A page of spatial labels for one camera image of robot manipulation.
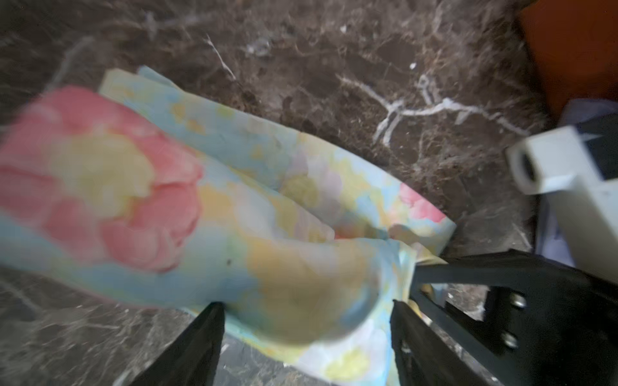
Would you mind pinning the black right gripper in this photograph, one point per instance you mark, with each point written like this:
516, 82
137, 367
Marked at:
572, 339

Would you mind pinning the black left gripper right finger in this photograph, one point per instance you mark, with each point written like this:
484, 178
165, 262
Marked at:
421, 357

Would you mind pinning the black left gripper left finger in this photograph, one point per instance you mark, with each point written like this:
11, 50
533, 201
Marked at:
192, 359

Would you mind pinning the lavender purple skirt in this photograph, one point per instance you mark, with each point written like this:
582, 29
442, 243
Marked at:
577, 219

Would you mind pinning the floral pastel skirt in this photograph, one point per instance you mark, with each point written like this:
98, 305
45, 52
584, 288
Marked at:
144, 194

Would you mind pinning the rust orange skirt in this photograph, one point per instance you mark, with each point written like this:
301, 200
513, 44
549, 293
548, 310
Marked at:
574, 47

